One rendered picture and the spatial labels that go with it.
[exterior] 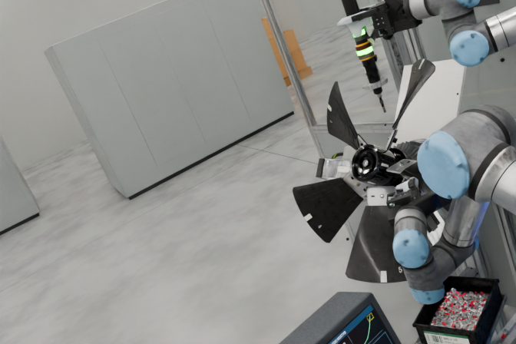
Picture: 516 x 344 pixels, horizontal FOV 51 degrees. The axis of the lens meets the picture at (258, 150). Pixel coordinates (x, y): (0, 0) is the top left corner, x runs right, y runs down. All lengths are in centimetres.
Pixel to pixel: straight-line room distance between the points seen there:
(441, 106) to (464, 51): 69
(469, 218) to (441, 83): 76
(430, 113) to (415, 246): 79
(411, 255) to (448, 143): 35
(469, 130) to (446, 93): 90
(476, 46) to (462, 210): 36
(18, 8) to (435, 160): 1272
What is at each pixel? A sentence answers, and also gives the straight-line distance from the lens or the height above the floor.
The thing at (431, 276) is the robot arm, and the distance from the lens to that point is 133.
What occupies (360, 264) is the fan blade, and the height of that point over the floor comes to 98.
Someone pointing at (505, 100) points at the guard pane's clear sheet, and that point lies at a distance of 229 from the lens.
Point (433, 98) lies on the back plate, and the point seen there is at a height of 126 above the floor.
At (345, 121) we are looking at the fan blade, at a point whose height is 131.
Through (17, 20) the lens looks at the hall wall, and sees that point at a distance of 1340.
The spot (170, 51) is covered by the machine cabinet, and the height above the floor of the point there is 146.
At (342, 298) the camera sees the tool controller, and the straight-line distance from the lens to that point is 109.
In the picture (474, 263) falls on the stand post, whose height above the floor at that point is 60.
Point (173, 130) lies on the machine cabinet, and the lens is 696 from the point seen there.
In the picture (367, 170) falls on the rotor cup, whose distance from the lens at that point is 168.
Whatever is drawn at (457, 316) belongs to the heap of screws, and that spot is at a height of 85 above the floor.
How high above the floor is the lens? 183
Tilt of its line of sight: 16 degrees down
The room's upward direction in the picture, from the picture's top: 22 degrees counter-clockwise
